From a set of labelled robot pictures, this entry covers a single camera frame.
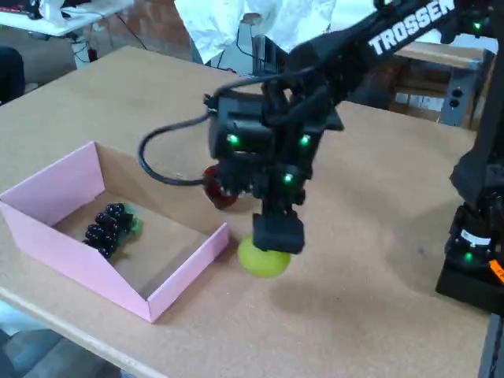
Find green toy pear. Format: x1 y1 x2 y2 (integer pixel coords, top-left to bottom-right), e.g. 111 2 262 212
237 234 292 280

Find white office desk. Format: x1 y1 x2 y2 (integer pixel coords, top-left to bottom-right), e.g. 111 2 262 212
0 0 135 39

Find pink cardboard box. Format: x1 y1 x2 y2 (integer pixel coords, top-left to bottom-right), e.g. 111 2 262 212
0 140 231 324

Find black toy grapes bunch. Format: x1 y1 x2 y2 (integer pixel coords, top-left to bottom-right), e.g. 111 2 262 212
81 202 143 261

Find wooden workbench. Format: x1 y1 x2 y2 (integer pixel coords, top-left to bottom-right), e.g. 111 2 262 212
346 39 486 127

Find grey post with sockets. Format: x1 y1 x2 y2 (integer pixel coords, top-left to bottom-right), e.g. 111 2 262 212
439 58 484 128

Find looped black cable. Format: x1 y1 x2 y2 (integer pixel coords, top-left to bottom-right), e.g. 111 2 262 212
137 65 320 187

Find small black camera box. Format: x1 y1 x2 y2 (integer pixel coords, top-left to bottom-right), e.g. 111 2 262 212
217 156 261 197

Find red toy apple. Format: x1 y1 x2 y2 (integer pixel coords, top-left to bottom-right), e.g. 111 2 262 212
202 165 242 210

